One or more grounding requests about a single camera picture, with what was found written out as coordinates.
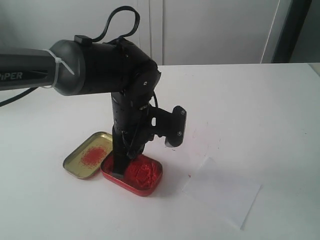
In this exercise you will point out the red ink tin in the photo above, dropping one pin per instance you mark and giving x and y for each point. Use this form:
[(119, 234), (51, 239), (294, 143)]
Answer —
[(141, 177)]

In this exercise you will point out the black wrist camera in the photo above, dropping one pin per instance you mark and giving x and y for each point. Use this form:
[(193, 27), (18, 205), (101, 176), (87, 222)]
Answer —
[(170, 125)]

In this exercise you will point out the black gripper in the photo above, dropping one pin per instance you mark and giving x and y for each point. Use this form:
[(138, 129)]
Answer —
[(131, 129)]

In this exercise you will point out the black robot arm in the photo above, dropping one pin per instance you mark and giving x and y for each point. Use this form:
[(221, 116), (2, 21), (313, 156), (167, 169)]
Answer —
[(83, 67)]

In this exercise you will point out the white paper sheet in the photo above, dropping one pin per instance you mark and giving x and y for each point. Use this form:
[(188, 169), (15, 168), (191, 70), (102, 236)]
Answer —
[(228, 195)]

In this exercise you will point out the white cabinet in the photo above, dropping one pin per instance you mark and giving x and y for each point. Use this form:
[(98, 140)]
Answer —
[(172, 32)]

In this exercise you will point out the gold tin lid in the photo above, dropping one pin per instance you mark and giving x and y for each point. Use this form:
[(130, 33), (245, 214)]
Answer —
[(85, 161)]

